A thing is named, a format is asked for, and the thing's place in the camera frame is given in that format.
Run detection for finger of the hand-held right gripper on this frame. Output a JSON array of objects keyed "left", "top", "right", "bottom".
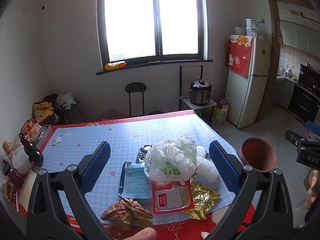
[
  {"left": 285, "top": 129, "right": 308, "bottom": 147},
  {"left": 306, "top": 121, "right": 320, "bottom": 133}
]

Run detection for beige figurine bottle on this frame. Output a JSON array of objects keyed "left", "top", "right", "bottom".
[{"left": 2, "top": 141, "right": 14, "bottom": 159}]

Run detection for blue plaid tablecloth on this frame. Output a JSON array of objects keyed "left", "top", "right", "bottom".
[{"left": 15, "top": 109, "right": 258, "bottom": 240}]

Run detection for grey metal tin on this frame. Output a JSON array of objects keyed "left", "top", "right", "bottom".
[{"left": 37, "top": 125, "right": 52, "bottom": 143}]

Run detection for black kitchen range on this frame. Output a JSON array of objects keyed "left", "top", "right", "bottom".
[{"left": 287, "top": 64, "right": 320, "bottom": 125}]

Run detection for brown snack wrapper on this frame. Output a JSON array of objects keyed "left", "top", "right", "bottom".
[{"left": 100, "top": 197, "right": 154, "bottom": 230}]

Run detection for grey bin with white liner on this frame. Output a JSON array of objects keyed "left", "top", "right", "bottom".
[{"left": 55, "top": 93, "right": 83, "bottom": 124}]

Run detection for wooden door frame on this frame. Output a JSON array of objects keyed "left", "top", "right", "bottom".
[{"left": 255, "top": 0, "right": 320, "bottom": 124}]

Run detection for black round-back chair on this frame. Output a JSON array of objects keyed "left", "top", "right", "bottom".
[{"left": 124, "top": 82, "right": 148, "bottom": 117}]

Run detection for black bag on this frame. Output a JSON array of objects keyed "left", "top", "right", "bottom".
[{"left": 42, "top": 94, "right": 58, "bottom": 105}]

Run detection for gold foil wrapper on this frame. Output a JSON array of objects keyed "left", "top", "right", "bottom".
[{"left": 182, "top": 181, "right": 221, "bottom": 220}]

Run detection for brown round plastic bin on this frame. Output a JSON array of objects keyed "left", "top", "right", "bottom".
[{"left": 239, "top": 137, "right": 277, "bottom": 173}]

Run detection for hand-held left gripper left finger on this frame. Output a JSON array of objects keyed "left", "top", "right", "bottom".
[{"left": 26, "top": 141, "right": 113, "bottom": 240}]

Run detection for silver electric pressure cooker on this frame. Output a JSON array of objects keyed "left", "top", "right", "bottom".
[{"left": 189, "top": 79, "right": 212, "bottom": 106}]

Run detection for clear plastic wrapper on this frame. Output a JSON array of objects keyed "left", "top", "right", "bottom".
[{"left": 304, "top": 130, "right": 320, "bottom": 143}]

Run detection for clear plastic storage boxes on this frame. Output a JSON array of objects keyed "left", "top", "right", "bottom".
[{"left": 246, "top": 19, "right": 258, "bottom": 37}]

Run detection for red food packet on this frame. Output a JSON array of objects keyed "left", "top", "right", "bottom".
[{"left": 151, "top": 180, "right": 195, "bottom": 213}]

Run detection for white refrigerator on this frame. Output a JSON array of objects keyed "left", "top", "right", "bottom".
[{"left": 225, "top": 35, "right": 273, "bottom": 129}]

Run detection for blue carton box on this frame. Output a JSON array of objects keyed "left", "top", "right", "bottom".
[{"left": 118, "top": 161, "right": 153, "bottom": 200}]

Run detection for grey kitchen counter cabinet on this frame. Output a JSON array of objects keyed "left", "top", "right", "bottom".
[{"left": 276, "top": 76, "right": 297, "bottom": 109}]

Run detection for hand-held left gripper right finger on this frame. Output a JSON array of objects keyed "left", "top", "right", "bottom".
[{"left": 209, "top": 140, "right": 294, "bottom": 240}]

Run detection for crushed blue drink can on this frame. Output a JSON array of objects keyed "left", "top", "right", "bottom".
[{"left": 135, "top": 144, "right": 153, "bottom": 164}]

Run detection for yellow snack bag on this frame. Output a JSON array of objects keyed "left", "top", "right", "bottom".
[{"left": 32, "top": 101, "right": 55, "bottom": 125}]

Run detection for white round jar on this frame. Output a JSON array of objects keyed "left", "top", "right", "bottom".
[{"left": 11, "top": 145, "right": 33, "bottom": 174}]

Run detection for dark window sill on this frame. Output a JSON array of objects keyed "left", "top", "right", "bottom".
[{"left": 96, "top": 59, "right": 213, "bottom": 75}]

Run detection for pale kitchen wall cabinets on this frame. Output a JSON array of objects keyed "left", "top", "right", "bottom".
[{"left": 279, "top": 20, "right": 320, "bottom": 53}]

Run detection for black round bottle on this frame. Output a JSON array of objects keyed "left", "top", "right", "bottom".
[
  {"left": 19, "top": 133, "right": 34, "bottom": 150},
  {"left": 29, "top": 146, "right": 44, "bottom": 167}
]

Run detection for dark framed window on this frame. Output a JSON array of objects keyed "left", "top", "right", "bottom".
[{"left": 96, "top": 0, "right": 209, "bottom": 67}]

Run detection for red printed cloth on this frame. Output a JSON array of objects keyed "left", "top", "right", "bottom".
[{"left": 224, "top": 34, "right": 253, "bottom": 77}]

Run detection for person's right hand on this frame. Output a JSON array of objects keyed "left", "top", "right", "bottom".
[{"left": 304, "top": 170, "right": 320, "bottom": 210}]

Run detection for dark jar with red label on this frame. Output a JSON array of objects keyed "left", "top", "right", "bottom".
[{"left": 2, "top": 164, "right": 24, "bottom": 188}]

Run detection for red orange snack pack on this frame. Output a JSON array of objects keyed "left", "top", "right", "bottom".
[{"left": 20, "top": 119, "right": 43, "bottom": 140}]

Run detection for black frame shelf rack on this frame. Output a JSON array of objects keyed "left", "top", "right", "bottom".
[{"left": 179, "top": 65, "right": 217, "bottom": 125}]

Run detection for person's left hand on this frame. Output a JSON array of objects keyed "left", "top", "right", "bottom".
[{"left": 131, "top": 227, "right": 157, "bottom": 240}]

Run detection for yellow snack packet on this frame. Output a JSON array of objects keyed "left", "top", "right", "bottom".
[{"left": 104, "top": 61, "right": 127, "bottom": 71}]

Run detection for brown paper hanging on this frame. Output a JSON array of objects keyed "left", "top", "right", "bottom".
[{"left": 276, "top": 22, "right": 284, "bottom": 44}]

